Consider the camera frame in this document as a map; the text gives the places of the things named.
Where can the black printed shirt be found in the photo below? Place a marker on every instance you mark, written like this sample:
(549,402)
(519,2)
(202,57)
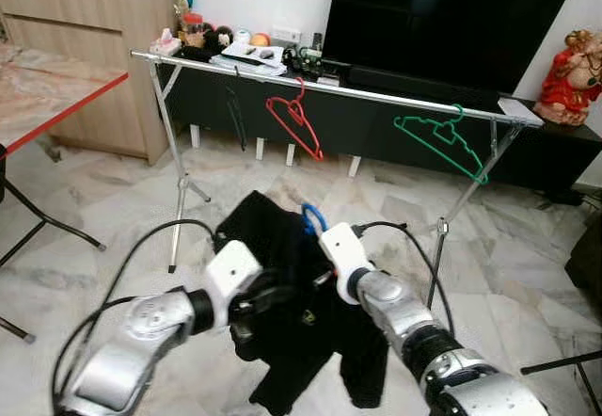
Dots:
(301,350)

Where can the blue plastic hanger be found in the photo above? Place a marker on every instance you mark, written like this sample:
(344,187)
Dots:
(310,216)

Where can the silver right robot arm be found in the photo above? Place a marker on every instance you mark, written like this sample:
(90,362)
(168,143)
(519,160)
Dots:
(433,350)

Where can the red plastic hanger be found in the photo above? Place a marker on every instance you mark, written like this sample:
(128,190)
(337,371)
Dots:
(296,120)

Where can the green plastic hanger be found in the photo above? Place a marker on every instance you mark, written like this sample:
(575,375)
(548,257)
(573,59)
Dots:
(442,132)

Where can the black plastic hanger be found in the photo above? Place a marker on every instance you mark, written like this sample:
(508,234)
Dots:
(235,110)

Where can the black television console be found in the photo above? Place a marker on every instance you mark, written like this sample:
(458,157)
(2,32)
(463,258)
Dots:
(376,148)

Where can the steel clothes rack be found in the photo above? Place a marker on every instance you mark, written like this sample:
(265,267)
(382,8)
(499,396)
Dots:
(376,95)

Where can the small white flat device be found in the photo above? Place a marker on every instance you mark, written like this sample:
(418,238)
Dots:
(329,81)

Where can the black soundbar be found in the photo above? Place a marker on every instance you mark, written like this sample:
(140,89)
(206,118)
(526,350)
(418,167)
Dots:
(433,87)

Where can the black green gadget pile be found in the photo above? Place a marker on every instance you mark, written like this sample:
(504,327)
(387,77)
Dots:
(306,60)

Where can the stack of white papers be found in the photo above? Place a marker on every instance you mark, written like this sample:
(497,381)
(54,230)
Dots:
(249,60)

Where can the black remote control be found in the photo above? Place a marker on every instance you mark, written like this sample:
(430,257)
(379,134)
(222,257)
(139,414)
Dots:
(317,41)

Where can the white paper sheet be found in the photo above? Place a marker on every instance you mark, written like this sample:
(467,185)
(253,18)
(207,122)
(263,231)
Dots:
(520,109)

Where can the black Mickey Mouse plush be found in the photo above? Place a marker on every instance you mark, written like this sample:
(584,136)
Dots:
(218,40)

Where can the pink tissue box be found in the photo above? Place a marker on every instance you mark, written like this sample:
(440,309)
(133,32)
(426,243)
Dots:
(166,44)

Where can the glass jar red lid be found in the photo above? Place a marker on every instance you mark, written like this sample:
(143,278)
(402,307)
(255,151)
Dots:
(194,28)

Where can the black flat television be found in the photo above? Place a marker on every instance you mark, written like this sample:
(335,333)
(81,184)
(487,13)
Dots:
(451,21)

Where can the light wooden cabinet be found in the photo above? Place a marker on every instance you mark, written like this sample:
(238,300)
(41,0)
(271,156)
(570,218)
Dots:
(94,68)

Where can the marble table red edge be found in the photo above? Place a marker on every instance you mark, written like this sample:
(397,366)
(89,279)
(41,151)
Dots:
(47,96)

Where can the red laughing Buddha statue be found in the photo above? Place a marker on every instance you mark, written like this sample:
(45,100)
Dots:
(569,82)

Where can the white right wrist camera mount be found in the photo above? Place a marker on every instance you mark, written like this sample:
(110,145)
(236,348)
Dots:
(343,256)

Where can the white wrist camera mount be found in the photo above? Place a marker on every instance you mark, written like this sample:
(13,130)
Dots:
(343,256)
(233,280)

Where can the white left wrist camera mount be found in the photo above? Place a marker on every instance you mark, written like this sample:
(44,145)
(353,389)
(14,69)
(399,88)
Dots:
(233,280)

